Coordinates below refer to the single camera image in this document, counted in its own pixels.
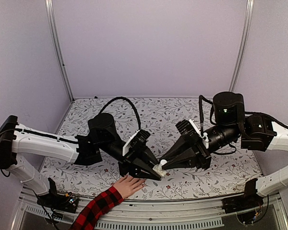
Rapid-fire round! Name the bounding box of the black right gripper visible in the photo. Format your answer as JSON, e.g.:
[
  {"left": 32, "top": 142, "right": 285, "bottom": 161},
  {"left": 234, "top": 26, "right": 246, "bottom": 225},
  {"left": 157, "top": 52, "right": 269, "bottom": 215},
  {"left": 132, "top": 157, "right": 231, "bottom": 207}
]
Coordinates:
[{"left": 158, "top": 124, "right": 240, "bottom": 172}]

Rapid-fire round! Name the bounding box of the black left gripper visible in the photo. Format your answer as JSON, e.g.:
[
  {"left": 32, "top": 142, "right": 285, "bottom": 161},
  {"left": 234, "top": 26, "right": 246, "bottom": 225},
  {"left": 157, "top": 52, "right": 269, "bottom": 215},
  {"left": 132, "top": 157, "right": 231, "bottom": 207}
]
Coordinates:
[{"left": 98, "top": 137, "right": 167, "bottom": 179}]

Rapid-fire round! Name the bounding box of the clear nail polish bottle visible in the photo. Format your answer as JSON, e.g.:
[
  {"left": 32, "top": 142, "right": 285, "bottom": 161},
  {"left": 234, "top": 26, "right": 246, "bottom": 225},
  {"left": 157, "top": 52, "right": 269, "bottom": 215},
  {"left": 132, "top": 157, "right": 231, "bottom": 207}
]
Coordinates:
[{"left": 153, "top": 164, "right": 167, "bottom": 177}]

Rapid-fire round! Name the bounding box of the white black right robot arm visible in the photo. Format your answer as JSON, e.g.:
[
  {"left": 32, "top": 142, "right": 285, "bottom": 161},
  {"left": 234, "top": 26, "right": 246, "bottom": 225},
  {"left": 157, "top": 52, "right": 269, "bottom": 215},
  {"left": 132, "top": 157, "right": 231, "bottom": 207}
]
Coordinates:
[{"left": 155, "top": 92, "right": 288, "bottom": 171}]

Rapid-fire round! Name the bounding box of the red black plaid sleeve forearm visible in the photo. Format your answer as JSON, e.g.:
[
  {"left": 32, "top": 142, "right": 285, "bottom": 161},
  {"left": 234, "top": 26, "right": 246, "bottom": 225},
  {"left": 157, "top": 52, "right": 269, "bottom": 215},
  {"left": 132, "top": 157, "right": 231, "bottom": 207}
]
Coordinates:
[{"left": 69, "top": 186, "right": 123, "bottom": 230}]

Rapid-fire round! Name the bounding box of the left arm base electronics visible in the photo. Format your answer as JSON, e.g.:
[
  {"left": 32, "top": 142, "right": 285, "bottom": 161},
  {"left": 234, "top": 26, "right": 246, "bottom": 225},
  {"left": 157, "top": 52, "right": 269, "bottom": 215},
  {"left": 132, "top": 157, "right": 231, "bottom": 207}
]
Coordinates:
[{"left": 37, "top": 178, "right": 79, "bottom": 213}]

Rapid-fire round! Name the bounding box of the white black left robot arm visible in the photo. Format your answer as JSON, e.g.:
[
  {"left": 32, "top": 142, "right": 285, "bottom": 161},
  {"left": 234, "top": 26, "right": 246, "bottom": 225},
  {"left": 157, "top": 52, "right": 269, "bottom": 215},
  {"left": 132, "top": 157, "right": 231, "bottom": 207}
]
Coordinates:
[{"left": 0, "top": 113, "right": 164, "bottom": 208}]

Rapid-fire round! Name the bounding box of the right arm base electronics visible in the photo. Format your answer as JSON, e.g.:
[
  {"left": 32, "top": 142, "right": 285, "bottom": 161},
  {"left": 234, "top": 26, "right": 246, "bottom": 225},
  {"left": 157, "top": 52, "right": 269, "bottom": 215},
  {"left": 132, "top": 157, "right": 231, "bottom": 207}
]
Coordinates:
[{"left": 222, "top": 178, "right": 264, "bottom": 225}]

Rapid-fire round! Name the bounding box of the person's left hand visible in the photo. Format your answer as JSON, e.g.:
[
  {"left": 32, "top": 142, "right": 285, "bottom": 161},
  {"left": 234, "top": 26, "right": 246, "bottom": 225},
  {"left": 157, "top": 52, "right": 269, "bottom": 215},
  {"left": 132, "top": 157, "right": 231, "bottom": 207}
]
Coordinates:
[{"left": 113, "top": 175, "right": 146, "bottom": 199}]

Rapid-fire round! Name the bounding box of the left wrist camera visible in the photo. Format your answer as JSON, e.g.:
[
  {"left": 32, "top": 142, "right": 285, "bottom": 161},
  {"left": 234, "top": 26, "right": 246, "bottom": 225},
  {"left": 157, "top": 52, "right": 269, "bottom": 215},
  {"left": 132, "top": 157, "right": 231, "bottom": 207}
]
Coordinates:
[{"left": 122, "top": 129, "right": 151, "bottom": 157}]

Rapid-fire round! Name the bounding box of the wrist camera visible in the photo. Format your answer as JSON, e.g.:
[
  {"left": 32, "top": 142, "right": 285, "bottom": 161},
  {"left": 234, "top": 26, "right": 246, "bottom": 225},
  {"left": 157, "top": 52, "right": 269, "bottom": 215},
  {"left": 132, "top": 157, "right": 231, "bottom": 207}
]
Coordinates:
[
  {"left": 122, "top": 129, "right": 151, "bottom": 157},
  {"left": 176, "top": 119, "right": 209, "bottom": 149}
]

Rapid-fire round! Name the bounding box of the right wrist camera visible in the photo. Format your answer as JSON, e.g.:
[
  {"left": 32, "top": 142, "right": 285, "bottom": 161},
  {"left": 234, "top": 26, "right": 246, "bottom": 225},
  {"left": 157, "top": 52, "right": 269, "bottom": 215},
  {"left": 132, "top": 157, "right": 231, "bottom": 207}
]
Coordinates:
[{"left": 176, "top": 119, "right": 209, "bottom": 149}]

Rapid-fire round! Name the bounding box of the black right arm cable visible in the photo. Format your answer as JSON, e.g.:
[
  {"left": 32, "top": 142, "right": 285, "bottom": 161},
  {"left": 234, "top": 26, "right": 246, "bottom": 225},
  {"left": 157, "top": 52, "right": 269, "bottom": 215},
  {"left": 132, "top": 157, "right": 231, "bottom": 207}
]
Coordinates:
[{"left": 198, "top": 95, "right": 214, "bottom": 135}]

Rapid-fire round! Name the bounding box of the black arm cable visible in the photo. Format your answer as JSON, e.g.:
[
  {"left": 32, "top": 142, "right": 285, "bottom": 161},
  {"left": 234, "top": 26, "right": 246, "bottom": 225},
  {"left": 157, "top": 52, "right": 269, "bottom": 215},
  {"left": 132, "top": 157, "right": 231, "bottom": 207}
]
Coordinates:
[
  {"left": 198, "top": 95, "right": 214, "bottom": 135},
  {"left": 99, "top": 96, "right": 142, "bottom": 131}
]

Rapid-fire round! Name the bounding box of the aluminium front frame rail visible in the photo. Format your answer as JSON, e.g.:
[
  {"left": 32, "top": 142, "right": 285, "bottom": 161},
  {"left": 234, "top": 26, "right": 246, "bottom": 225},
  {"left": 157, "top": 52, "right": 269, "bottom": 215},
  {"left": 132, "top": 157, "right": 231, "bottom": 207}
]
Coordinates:
[{"left": 10, "top": 187, "right": 288, "bottom": 230}]

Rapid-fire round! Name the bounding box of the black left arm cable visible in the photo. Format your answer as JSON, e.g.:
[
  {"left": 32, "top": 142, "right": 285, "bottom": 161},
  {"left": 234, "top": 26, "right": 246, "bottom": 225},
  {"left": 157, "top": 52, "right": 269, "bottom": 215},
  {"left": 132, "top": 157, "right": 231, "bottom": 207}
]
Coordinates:
[{"left": 99, "top": 96, "right": 142, "bottom": 131}]

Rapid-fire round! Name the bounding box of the aluminium corner post right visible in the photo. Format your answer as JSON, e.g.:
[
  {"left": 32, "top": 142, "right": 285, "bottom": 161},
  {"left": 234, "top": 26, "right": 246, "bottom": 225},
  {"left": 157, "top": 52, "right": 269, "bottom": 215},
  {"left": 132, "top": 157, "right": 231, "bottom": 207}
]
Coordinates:
[{"left": 229, "top": 0, "right": 254, "bottom": 92}]

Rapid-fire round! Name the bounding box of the aluminium corner post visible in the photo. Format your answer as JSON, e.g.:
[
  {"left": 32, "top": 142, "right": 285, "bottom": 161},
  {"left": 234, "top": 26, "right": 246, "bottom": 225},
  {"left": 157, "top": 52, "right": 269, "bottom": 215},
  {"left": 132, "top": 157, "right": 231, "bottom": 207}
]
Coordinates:
[
  {"left": 229, "top": 0, "right": 254, "bottom": 92},
  {"left": 45, "top": 0, "right": 74, "bottom": 103}
]

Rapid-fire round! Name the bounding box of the aluminium corner post left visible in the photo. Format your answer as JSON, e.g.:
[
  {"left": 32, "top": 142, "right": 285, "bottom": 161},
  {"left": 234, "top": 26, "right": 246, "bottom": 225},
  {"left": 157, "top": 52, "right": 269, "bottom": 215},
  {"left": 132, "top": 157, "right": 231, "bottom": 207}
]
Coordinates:
[{"left": 45, "top": 0, "right": 74, "bottom": 103}]

